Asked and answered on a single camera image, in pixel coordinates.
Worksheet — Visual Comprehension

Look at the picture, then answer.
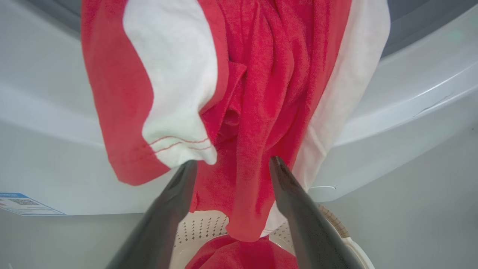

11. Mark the blue energy label sticker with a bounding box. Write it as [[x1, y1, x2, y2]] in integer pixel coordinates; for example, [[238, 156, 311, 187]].
[[0, 192, 66, 216]]

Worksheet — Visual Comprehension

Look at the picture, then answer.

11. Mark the white washing machine body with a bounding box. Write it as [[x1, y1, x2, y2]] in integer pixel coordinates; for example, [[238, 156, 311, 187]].
[[0, 0, 478, 216]]

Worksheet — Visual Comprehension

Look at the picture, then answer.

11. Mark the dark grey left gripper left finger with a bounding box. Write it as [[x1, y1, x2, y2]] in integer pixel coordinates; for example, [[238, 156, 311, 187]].
[[106, 160, 198, 269]]

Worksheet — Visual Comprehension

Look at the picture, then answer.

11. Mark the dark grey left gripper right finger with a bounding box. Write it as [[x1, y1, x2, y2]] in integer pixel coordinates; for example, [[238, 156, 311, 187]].
[[269, 156, 364, 269]]

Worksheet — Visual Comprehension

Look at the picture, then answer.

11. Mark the red and white garment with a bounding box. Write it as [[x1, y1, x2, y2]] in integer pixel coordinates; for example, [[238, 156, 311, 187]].
[[80, 0, 391, 269]]

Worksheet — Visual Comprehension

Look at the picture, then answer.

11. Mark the cream laundry basket brown rim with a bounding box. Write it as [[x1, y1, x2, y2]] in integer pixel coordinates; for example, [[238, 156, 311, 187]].
[[168, 204, 376, 269]]

